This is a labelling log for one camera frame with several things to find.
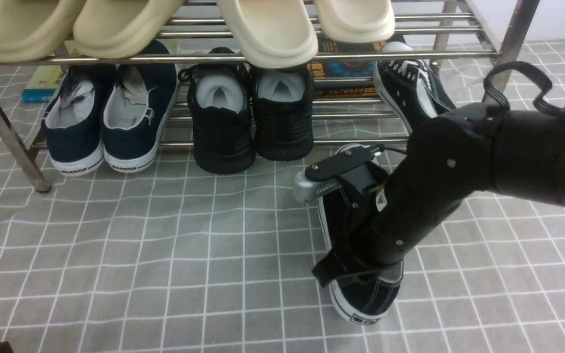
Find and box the metal shoe rack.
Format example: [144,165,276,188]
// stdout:
[0,0,540,194]

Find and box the navy sneaker right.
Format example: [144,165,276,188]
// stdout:
[102,62,180,174]

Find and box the cream slipper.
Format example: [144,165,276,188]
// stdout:
[312,0,395,43]
[217,0,318,69]

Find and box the black knit sneaker left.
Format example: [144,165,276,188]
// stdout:
[179,62,256,175]

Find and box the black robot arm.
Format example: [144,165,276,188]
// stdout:
[306,103,565,286]

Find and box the tan slipper far left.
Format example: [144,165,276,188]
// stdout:
[0,0,86,63]

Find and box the yellow blue book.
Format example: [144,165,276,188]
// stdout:
[22,39,181,103]

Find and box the dark book orange text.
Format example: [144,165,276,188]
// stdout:
[308,34,386,99]

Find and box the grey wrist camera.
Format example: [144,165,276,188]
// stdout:
[293,144,384,203]

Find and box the navy sneaker left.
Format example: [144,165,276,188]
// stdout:
[41,64,117,177]

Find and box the grey grid floor mat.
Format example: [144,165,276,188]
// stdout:
[0,37,565,353]

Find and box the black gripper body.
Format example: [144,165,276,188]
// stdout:
[311,164,403,288]

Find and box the black knit sneaker right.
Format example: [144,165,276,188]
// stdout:
[250,65,314,161]

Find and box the black knit sneaker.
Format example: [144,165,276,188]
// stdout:
[179,62,256,175]
[250,65,314,161]

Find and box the black canvas sneaker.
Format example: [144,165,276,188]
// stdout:
[373,59,456,132]
[316,144,404,326]

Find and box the navy sneaker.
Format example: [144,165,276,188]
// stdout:
[102,62,180,174]
[41,64,117,177]

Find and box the black cable loop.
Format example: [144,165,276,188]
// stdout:
[483,61,565,118]

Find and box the tan slipper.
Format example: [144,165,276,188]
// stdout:
[0,0,86,63]
[73,0,184,59]

